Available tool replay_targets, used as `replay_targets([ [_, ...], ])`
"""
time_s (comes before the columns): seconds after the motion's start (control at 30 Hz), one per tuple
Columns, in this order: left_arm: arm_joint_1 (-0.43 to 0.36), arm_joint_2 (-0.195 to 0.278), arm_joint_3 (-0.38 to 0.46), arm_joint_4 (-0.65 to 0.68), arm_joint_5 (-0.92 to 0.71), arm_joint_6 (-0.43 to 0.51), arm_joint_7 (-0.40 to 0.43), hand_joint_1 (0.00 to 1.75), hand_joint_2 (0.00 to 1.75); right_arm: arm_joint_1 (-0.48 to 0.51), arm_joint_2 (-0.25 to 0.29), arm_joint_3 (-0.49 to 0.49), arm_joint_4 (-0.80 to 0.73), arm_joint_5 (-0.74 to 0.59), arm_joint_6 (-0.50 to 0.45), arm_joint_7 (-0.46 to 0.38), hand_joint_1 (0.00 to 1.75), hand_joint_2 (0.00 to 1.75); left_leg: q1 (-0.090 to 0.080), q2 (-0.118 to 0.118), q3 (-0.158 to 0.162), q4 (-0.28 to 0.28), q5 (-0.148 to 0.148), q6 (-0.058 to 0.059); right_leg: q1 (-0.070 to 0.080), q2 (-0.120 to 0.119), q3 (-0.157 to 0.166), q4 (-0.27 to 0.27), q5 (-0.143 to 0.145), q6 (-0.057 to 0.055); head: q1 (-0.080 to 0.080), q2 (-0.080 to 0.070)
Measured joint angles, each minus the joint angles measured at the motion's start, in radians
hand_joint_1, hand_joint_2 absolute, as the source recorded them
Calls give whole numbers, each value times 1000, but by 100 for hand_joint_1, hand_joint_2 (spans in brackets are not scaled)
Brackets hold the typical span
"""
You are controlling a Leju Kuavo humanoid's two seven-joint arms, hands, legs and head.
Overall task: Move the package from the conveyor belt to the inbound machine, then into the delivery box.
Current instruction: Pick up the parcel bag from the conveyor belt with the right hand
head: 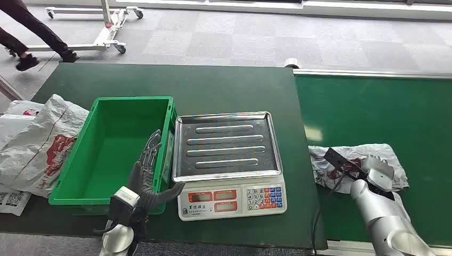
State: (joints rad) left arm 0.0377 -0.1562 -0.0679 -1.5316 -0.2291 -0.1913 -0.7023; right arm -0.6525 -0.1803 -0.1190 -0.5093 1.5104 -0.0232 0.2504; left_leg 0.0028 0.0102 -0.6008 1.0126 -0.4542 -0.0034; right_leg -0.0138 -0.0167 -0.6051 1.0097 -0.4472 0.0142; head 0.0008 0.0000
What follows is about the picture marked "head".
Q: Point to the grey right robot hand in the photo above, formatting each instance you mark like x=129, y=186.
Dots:
x=378, y=159

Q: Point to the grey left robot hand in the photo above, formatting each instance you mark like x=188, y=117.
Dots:
x=143, y=180

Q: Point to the green plastic crate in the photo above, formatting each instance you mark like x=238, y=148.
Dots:
x=113, y=148

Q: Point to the grey red-print mailer package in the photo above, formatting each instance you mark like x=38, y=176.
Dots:
x=317, y=169

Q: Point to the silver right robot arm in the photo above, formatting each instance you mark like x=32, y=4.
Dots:
x=381, y=215

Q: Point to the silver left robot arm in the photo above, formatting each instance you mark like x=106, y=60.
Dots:
x=116, y=240

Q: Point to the crumpled white red-print package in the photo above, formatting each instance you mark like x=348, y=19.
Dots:
x=35, y=141

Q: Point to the grey conveyor roller end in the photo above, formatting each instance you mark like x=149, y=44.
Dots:
x=292, y=63

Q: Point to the flat white QR-code package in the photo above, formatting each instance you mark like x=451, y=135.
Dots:
x=10, y=203

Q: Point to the steel scale tray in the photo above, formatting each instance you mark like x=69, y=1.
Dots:
x=226, y=155

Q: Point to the white electronic scale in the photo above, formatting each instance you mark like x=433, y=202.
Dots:
x=229, y=205

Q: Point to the brown wooden bar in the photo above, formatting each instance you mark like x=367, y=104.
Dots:
x=9, y=90

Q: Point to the person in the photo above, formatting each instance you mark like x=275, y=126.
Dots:
x=35, y=24

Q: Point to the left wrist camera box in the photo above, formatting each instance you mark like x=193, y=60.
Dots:
x=122, y=208

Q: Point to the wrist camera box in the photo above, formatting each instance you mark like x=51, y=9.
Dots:
x=340, y=160
x=122, y=208

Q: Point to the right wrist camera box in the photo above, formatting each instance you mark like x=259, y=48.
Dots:
x=340, y=160

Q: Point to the white wheeled stand frame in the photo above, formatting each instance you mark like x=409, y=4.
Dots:
x=106, y=35

